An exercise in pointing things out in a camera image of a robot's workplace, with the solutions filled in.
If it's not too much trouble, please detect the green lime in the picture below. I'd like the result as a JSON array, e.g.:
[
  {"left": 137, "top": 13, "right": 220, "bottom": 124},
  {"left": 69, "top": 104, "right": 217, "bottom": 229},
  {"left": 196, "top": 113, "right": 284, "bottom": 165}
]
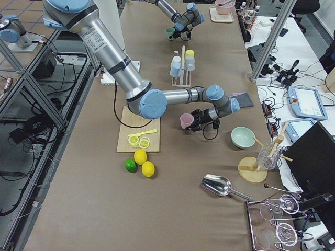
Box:
[{"left": 125, "top": 158, "right": 137, "bottom": 173}]

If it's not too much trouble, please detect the aluminium frame post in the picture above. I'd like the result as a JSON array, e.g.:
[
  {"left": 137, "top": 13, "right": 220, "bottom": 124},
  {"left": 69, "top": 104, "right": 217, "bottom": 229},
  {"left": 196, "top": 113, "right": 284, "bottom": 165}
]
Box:
[{"left": 250, "top": 0, "right": 296, "bottom": 82}]

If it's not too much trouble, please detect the wooden mug tree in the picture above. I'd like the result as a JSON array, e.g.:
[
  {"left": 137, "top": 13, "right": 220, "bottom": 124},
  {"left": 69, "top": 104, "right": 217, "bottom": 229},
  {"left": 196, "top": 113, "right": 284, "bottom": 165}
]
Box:
[{"left": 238, "top": 122, "right": 293, "bottom": 184}]

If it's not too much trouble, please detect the pink plastic cup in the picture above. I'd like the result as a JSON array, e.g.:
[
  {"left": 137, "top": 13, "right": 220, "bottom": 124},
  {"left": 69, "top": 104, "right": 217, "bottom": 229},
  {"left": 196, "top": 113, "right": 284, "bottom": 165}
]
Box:
[{"left": 180, "top": 113, "right": 194, "bottom": 130}]

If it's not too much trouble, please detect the beige plastic tray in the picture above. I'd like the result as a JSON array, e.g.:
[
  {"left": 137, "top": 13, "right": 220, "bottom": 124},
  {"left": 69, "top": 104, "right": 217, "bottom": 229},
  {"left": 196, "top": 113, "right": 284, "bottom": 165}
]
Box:
[{"left": 209, "top": 6, "right": 234, "bottom": 23}]

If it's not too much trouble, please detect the yellow plastic cup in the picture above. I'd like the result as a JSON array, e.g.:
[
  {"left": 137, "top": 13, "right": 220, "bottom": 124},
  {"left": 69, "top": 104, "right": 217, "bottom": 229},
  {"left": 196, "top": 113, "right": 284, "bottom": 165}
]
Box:
[{"left": 185, "top": 50, "right": 195, "bottom": 66}]

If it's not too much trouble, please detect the pink bowl with ice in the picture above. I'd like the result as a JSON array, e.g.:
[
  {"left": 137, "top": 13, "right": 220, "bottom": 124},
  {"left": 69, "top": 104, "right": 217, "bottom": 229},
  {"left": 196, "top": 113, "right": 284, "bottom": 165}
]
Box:
[{"left": 215, "top": 0, "right": 235, "bottom": 15}]

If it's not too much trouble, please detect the metal scoop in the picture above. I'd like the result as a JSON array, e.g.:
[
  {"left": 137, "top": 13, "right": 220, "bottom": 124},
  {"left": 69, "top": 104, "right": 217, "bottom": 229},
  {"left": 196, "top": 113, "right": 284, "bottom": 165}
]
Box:
[{"left": 202, "top": 174, "right": 251, "bottom": 201}]

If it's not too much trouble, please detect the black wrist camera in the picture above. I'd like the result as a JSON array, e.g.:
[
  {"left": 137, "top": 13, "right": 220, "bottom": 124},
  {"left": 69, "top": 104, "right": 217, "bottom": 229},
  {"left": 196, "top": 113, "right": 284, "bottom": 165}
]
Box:
[{"left": 212, "top": 119, "right": 220, "bottom": 130}]

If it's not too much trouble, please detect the white wire cup holder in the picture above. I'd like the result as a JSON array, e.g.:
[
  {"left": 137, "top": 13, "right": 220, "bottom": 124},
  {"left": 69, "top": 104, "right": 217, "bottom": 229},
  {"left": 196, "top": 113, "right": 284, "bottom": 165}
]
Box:
[{"left": 171, "top": 45, "right": 192, "bottom": 87}]

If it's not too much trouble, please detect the wooden cutting board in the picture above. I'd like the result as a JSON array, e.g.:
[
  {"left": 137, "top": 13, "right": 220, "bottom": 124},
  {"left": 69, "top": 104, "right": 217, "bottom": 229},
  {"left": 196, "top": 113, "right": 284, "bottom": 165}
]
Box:
[{"left": 117, "top": 106, "right": 160, "bottom": 153}]

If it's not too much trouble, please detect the blue teach pendant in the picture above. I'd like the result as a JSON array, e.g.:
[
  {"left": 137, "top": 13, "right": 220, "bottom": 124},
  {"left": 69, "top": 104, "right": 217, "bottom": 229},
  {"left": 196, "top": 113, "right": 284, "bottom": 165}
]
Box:
[
  {"left": 285, "top": 118, "right": 316, "bottom": 143},
  {"left": 287, "top": 86, "right": 328, "bottom": 121}
]

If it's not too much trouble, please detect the grey folded cloth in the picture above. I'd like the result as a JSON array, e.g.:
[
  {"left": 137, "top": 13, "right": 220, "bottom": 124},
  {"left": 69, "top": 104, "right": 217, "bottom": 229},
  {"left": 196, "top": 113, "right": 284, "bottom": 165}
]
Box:
[{"left": 231, "top": 92, "right": 254, "bottom": 108}]

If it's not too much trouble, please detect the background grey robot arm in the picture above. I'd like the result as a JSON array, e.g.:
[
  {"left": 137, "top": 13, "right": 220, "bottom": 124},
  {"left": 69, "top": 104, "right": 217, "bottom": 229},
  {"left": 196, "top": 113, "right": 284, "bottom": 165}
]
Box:
[{"left": 1, "top": 14, "right": 27, "bottom": 43}]

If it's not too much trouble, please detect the grey plastic cup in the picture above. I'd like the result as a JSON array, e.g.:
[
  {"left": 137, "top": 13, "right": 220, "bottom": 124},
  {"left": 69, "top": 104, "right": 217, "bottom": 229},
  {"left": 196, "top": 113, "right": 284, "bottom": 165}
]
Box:
[{"left": 185, "top": 56, "right": 195, "bottom": 71}]

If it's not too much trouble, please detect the mint green bowl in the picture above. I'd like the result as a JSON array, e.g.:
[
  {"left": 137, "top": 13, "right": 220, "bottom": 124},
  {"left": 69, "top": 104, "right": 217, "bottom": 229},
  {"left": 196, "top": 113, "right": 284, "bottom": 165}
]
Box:
[{"left": 231, "top": 127, "right": 255, "bottom": 149}]

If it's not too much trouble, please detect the white plastic cup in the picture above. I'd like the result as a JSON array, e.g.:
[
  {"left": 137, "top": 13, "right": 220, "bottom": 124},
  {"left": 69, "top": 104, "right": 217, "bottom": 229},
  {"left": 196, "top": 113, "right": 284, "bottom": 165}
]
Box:
[{"left": 170, "top": 55, "right": 181, "bottom": 68}]

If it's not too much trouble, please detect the clear glass mug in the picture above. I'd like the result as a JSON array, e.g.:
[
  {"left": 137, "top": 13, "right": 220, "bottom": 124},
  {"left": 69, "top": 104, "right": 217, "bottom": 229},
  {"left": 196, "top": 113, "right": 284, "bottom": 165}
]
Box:
[{"left": 256, "top": 142, "right": 282, "bottom": 170}]

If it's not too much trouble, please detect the wire glass rack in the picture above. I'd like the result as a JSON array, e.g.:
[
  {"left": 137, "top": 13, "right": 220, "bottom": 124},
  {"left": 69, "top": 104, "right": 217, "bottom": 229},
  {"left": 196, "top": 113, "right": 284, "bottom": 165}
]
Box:
[{"left": 246, "top": 194, "right": 314, "bottom": 250}]

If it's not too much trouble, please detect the lemon slice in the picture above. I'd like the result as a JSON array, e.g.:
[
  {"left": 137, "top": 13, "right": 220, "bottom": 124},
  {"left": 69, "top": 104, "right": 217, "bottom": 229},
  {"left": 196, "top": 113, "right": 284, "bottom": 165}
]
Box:
[
  {"left": 128, "top": 136, "right": 140, "bottom": 146},
  {"left": 138, "top": 137, "right": 150, "bottom": 149}
]

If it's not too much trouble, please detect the green plastic cup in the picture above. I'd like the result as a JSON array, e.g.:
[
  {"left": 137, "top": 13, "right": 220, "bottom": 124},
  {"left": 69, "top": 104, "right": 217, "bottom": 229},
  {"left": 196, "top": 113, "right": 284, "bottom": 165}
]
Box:
[{"left": 165, "top": 27, "right": 175, "bottom": 40}]

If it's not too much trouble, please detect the black monitor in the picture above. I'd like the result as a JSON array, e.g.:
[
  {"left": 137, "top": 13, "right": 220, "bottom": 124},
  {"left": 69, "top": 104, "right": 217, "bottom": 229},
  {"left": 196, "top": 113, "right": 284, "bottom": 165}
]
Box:
[{"left": 284, "top": 122, "right": 334, "bottom": 195}]

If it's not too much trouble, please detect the blue plastic cup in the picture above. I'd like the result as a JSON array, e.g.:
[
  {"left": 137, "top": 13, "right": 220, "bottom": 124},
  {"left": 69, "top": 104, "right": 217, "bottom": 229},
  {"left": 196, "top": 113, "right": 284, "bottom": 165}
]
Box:
[{"left": 170, "top": 62, "right": 181, "bottom": 78}]

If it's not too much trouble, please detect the whole yellow lemon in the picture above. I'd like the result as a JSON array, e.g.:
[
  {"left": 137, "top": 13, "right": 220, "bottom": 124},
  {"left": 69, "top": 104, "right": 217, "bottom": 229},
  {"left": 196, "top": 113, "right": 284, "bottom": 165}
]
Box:
[
  {"left": 133, "top": 149, "right": 147, "bottom": 166},
  {"left": 141, "top": 161, "right": 155, "bottom": 178}
]

